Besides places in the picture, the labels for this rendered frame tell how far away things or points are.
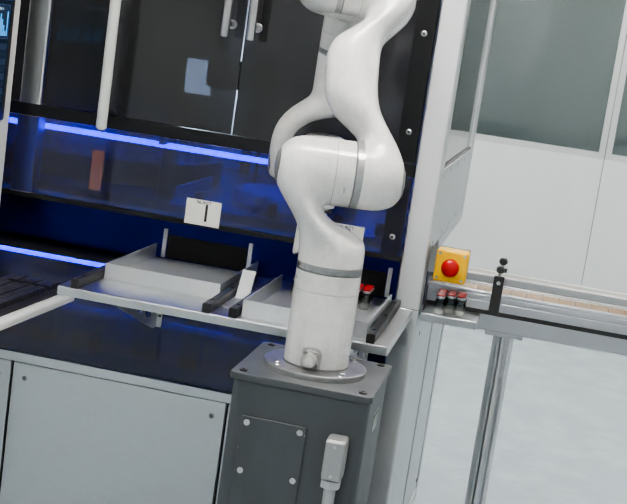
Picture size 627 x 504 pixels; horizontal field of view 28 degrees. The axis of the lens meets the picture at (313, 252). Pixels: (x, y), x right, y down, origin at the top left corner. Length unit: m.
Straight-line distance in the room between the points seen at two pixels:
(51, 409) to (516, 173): 4.70
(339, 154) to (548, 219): 5.29
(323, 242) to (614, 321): 0.97
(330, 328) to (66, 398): 1.06
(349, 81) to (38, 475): 1.41
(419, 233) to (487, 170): 4.61
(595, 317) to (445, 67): 0.67
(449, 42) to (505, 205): 4.67
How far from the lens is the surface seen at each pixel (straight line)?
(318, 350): 2.26
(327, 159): 2.20
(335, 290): 2.23
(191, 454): 3.07
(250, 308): 2.56
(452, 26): 2.82
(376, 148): 2.23
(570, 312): 2.97
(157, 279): 2.72
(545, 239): 7.47
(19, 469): 3.24
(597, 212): 7.45
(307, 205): 2.20
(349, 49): 2.33
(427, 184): 2.83
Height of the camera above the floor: 1.45
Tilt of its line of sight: 9 degrees down
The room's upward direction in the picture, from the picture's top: 8 degrees clockwise
